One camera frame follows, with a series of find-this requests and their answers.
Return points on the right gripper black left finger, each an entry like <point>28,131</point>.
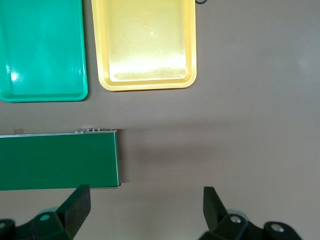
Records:
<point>75,212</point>

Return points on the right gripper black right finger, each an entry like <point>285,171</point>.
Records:
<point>215,215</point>

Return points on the green conveyor belt unit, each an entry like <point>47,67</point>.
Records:
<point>57,162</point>

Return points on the green plastic tray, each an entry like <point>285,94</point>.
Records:
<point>42,50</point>

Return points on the yellow plastic tray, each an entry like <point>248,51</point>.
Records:
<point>145,45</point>

